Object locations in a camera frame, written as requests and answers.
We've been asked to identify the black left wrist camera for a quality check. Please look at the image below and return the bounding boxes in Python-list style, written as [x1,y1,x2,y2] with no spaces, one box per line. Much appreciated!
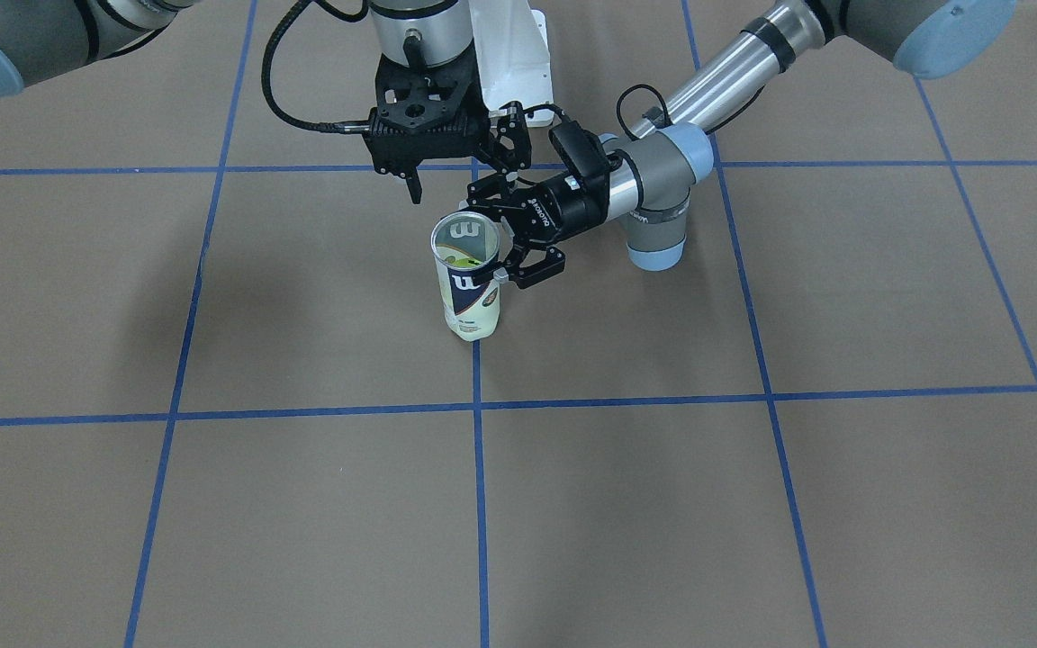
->
[548,121,612,194]

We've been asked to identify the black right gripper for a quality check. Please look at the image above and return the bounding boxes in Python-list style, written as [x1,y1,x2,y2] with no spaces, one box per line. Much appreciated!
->
[365,55,532,205]

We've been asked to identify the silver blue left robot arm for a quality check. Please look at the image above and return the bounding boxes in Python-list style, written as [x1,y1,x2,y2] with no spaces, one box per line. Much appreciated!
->
[452,1,1016,295]

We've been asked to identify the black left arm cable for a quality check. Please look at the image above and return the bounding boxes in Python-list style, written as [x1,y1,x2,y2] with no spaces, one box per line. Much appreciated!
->
[524,83,674,145]

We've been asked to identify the clear tennis ball can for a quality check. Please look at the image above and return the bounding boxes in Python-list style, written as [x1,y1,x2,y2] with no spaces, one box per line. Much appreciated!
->
[429,212,500,343]

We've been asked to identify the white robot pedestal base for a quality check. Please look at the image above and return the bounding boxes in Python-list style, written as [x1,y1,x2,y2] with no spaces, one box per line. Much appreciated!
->
[470,1,553,112]

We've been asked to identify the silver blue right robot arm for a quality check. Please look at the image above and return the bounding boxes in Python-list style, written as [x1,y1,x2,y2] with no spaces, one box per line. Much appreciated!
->
[0,1,534,203]

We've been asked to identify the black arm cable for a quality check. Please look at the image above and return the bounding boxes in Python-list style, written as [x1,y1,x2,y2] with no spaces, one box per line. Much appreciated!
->
[524,83,674,145]
[259,0,375,136]

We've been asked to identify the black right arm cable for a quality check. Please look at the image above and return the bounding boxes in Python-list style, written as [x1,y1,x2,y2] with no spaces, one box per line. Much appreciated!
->
[259,0,375,136]

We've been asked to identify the Wilson tennis ball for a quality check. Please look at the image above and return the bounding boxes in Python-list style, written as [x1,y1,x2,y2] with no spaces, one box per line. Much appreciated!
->
[441,253,484,270]

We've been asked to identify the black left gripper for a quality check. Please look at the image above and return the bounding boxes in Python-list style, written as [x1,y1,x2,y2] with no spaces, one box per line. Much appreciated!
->
[458,172,610,290]

